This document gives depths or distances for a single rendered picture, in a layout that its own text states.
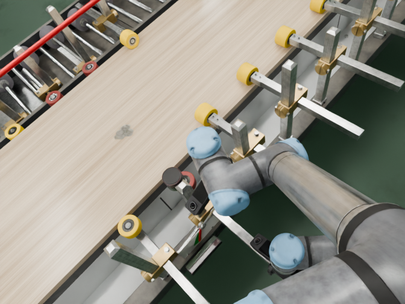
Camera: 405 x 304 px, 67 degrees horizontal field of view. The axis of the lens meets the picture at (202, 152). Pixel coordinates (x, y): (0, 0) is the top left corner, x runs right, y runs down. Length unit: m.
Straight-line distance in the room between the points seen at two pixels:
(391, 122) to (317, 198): 1.97
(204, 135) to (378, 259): 0.44
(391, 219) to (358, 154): 1.86
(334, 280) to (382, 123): 2.11
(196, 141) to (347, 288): 0.45
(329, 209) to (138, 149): 0.95
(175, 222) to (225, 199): 0.80
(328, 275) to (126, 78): 1.36
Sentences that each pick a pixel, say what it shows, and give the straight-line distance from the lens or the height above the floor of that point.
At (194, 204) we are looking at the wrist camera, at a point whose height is 1.14.
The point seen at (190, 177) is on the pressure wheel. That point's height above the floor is 0.91.
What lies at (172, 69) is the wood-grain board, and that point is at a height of 0.90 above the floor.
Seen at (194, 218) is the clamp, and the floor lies 0.87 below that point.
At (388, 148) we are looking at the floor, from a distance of 2.29.
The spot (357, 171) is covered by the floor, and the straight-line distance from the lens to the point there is 2.16.
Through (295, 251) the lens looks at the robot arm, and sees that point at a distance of 0.74.
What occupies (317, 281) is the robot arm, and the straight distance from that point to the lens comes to 0.31.
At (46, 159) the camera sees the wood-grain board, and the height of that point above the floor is 0.90.
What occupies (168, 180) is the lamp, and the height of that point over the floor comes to 1.11.
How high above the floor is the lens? 1.91
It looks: 59 degrees down
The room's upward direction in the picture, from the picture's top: 23 degrees counter-clockwise
